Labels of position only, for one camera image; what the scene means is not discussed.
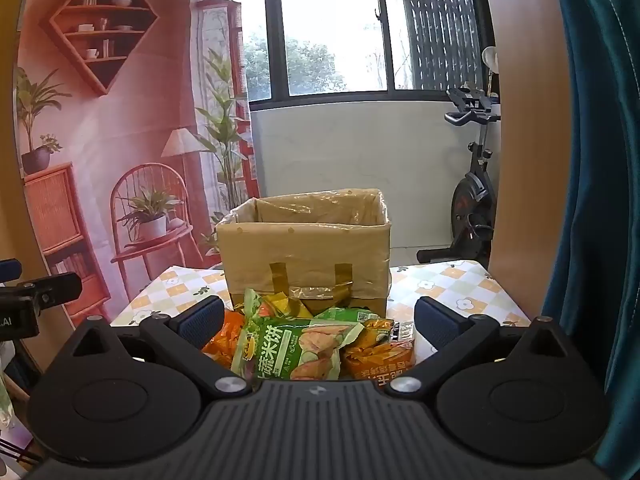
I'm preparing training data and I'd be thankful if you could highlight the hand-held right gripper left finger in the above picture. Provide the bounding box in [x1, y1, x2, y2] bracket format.
[72, 296, 251, 397]

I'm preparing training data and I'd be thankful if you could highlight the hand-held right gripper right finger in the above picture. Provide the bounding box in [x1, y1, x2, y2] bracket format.
[385, 296, 568, 397]

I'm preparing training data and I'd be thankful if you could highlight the cardboard box with plastic liner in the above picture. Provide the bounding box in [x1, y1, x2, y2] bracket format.
[215, 188, 392, 317]

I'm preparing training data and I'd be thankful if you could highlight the floral checked tablecloth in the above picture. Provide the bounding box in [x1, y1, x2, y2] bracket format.
[110, 260, 532, 356]

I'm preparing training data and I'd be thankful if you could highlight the orange printed snack packet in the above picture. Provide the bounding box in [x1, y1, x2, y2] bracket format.
[341, 319, 417, 388]

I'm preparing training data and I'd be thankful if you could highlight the yellow snack packet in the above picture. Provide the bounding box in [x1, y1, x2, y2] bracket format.
[261, 294, 315, 319]

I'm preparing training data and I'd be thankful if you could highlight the small green snack packet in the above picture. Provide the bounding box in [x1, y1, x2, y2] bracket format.
[314, 306, 383, 325]

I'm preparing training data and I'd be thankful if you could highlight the black exercise bike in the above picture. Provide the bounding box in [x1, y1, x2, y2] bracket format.
[416, 82, 502, 266]

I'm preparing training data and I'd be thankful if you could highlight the brown wooden board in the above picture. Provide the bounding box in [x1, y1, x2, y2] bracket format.
[480, 0, 573, 318]

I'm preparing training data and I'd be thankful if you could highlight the pink room backdrop poster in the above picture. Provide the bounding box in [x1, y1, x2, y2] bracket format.
[12, 0, 261, 331]

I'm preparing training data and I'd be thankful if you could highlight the teal curtain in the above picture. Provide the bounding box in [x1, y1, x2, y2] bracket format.
[542, 0, 640, 480]

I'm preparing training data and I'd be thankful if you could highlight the black framed window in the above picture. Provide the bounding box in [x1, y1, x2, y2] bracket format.
[182, 0, 496, 111]

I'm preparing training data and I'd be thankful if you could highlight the metal window grille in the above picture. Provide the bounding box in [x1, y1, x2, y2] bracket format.
[400, 0, 483, 92]

